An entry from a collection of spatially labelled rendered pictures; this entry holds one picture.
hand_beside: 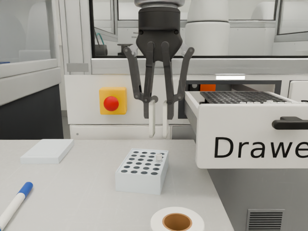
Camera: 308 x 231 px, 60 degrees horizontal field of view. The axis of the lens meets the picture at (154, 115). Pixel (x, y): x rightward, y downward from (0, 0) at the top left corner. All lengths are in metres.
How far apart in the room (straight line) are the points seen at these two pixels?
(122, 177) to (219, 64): 0.43
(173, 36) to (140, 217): 0.31
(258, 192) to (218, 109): 0.53
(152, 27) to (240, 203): 0.65
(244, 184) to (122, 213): 0.53
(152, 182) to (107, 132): 0.35
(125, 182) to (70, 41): 0.44
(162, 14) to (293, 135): 0.30
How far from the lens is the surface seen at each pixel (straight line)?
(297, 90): 0.85
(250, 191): 0.93
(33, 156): 0.68
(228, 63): 0.78
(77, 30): 0.79
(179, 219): 0.39
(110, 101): 0.71
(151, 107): 0.50
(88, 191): 0.53
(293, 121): 0.45
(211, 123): 0.45
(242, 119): 0.46
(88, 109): 0.80
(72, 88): 0.80
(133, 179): 0.50
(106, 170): 0.60
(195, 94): 0.79
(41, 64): 1.53
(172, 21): 0.48
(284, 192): 0.97
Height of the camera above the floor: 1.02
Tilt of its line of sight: 14 degrees down
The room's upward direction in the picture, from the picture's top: straight up
